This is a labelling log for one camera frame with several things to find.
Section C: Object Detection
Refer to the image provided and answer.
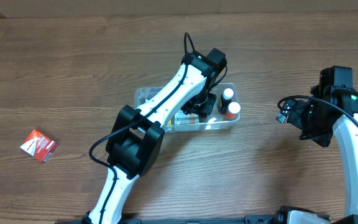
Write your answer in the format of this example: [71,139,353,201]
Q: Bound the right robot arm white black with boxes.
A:
[276,87,358,223]

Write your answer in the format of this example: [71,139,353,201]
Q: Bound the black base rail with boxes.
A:
[54,211,329,224]

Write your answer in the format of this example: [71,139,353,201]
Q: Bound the red white small box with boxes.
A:
[20,129,59,162]

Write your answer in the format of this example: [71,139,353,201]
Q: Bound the dark bottle white cap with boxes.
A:
[218,88,234,114]

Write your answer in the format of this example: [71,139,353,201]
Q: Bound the white Hansaplast plaster box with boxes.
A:
[173,110,199,125]

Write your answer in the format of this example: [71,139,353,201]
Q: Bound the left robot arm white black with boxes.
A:
[81,49,227,223]

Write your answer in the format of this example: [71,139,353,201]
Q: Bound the orange bottle white cap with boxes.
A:
[223,102,241,121]

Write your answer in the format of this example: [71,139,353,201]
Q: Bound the blue yellow VapoDrops box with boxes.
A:
[164,119,172,132]

